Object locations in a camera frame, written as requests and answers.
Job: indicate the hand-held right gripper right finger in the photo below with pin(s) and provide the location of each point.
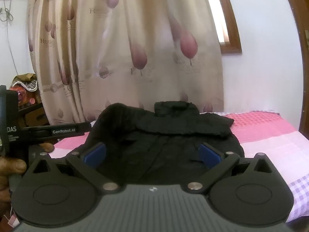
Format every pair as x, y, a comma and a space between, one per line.
209, 156

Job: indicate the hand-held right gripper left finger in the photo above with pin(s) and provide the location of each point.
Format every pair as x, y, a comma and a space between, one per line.
94, 156

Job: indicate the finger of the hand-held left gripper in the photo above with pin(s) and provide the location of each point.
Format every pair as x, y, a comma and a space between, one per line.
62, 131

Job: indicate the black jacket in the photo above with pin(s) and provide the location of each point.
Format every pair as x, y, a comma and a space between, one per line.
157, 140

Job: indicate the person's left hand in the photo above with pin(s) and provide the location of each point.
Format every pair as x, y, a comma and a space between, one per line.
14, 166

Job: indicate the pile of patterned cloths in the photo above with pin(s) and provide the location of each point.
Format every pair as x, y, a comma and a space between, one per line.
24, 87

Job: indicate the pink checked bedsheet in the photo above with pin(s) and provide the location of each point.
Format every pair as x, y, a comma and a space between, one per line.
270, 135

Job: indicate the brown wooden window frame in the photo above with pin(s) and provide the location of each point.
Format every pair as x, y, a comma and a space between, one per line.
230, 29

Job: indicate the brown wooden door frame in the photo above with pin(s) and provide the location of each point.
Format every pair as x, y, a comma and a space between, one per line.
298, 41

